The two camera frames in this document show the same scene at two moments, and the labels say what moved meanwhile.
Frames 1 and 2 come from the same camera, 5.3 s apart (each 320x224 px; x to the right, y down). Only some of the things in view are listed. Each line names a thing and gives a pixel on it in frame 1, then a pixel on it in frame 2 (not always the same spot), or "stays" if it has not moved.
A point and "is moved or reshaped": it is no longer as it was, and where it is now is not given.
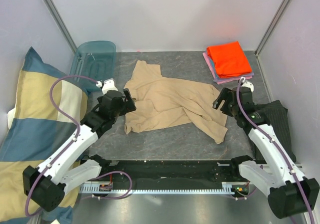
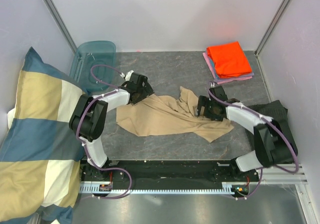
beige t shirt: x=162 y=102 is moved or reshaped
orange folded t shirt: x=229 y=59 stays
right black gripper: x=225 y=94 → x=204 y=101
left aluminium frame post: x=51 y=8 stays
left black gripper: x=127 y=106 → x=147 y=91
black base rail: x=174 y=171 stays
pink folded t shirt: x=224 y=82 stays
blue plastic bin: x=96 y=60 stays
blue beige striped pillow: x=52 y=103 stays
